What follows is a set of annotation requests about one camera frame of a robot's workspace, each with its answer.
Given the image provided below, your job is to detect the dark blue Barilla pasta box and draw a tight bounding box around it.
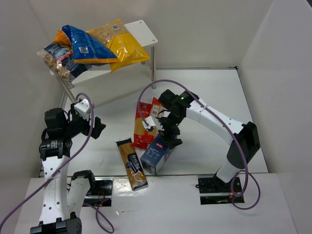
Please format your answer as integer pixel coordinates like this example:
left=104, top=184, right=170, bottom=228
left=140, top=134, right=174, bottom=176

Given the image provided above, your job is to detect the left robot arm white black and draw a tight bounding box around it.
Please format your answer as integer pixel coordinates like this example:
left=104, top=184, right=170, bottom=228
left=30, top=99, right=106, bottom=234

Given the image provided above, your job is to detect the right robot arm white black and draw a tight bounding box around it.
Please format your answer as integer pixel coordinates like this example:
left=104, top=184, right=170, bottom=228
left=158, top=89, right=260, bottom=191

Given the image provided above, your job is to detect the blue and orange pasta bag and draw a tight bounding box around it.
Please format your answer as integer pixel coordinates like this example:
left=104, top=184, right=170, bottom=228
left=53, top=25, right=120, bottom=65

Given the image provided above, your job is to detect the yellow pasta bag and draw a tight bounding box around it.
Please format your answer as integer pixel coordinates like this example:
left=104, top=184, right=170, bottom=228
left=87, top=18, right=150, bottom=73

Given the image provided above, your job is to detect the white two-tier shelf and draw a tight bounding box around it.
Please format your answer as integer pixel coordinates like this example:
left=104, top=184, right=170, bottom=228
left=57, top=20, right=158, bottom=106

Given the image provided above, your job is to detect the red spaghetti bag front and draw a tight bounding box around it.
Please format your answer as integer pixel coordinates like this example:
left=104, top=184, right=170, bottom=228
left=132, top=102, right=156, bottom=150

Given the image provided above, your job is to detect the red spaghetti bag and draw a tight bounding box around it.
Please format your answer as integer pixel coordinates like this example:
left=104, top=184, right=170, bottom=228
left=146, top=97, right=165, bottom=144
left=132, top=102, right=156, bottom=150

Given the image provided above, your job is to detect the red spaghetti bag back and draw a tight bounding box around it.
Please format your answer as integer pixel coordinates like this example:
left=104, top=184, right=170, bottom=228
left=146, top=97, right=165, bottom=144

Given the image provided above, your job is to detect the dark blue La Sicilia spaghetti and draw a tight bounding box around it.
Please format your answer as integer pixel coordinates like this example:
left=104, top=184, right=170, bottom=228
left=116, top=137, right=148, bottom=191

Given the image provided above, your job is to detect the clear blue fusilli bag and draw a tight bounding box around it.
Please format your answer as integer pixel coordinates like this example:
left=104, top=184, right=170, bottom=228
left=37, top=43, right=92, bottom=82

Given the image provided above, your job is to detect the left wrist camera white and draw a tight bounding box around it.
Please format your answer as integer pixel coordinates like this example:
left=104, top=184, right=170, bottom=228
left=74, top=98, right=93, bottom=121

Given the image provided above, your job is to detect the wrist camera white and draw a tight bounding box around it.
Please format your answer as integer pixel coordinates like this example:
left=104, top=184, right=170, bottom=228
left=74, top=98, right=93, bottom=121
left=142, top=116, right=163, bottom=132

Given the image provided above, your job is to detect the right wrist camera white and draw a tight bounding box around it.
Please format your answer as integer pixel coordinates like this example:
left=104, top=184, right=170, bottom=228
left=142, top=116, right=163, bottom=132

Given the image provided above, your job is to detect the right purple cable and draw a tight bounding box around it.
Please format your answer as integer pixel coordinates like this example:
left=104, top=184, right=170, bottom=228
left=136, top=79, right=261, bottom=210

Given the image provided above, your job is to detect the purple cable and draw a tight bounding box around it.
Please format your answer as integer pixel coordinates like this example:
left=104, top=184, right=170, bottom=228
left=0, top=92, right=115, bottom=234
left=136, top=79, right=261, bottom=210

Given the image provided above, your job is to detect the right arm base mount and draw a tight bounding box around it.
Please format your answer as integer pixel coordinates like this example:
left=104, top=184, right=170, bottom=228
left=195, top=176, right=234, bottom=205

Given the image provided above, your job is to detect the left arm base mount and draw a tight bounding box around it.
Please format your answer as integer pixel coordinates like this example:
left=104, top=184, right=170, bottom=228
left=84, top=177, right=113, bottom=207

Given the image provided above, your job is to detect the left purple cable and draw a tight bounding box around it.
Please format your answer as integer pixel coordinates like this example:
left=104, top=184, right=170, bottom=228
left=0, top=92, right=115, bottom=234

